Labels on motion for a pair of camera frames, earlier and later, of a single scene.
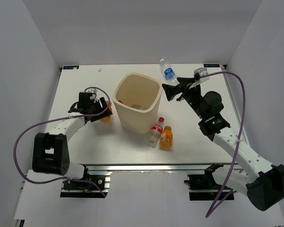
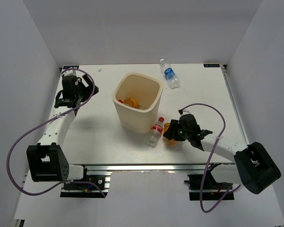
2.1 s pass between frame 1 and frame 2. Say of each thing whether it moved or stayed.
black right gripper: moved
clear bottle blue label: stayed
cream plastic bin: stayed
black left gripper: moved
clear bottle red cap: stayed
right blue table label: stayed
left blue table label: stayed
